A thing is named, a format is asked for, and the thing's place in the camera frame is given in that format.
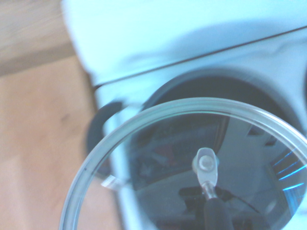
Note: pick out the black cooking pot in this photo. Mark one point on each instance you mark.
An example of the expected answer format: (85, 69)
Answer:
(216, 86)

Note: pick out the white electric stove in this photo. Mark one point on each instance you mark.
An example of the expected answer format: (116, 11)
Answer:
(144, 36)

